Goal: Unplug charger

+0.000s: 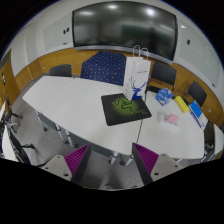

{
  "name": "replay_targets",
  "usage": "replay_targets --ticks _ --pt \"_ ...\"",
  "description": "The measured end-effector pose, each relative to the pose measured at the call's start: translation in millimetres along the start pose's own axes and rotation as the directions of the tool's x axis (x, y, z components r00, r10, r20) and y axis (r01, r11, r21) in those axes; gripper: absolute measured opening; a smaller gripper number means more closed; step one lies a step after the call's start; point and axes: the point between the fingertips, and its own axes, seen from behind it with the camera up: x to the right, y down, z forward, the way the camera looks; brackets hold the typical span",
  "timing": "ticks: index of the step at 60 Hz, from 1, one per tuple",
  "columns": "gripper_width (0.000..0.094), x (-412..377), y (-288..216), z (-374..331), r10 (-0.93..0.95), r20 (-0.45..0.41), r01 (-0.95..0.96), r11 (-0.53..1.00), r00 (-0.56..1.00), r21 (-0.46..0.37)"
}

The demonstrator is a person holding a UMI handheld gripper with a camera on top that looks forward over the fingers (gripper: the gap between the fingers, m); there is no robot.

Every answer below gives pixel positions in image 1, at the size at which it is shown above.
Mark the black chair far left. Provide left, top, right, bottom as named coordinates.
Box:
left=49, top=64, right=72, bottom=77

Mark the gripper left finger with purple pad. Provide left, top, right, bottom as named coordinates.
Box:
left=42, top=144, right=91, bottom=185

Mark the black mouse pad green logo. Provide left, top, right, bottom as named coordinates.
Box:
left=101, top=93, right=152, bottom=126

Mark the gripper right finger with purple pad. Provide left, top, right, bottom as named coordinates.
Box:
left=132, top=143, right=182, bottom=185

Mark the large black wall screen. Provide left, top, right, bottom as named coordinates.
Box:
left=72, top=1, right=177, bottom=61

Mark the black office chair left edge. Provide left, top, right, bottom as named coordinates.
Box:
left=0, top=99, right=34, bottom=165

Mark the white table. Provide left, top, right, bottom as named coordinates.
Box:
left=23, top=76, right=204, bottom=159

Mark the blue and white box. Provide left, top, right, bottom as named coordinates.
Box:
left=189, top=101, right=208, bottom=130

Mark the white paper bag blue deer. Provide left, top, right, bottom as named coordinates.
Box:
left=123, top=45, right=151, bottom=100

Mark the pink packet in plastic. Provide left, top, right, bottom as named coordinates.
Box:
left=157, top=112, right=181, bottom=130

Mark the yellow box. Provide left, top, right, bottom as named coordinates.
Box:
left=175, top=96, right=189, bottom=113

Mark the black chair far right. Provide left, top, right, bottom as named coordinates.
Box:
left=183, top=81, right=207, bottom=107

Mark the blue tissue box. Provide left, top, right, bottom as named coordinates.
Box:
left=155, top=88, right=174, bottom=106

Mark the black chair behind bag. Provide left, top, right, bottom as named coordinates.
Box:
left=150, top=62, right=176, bottom=91

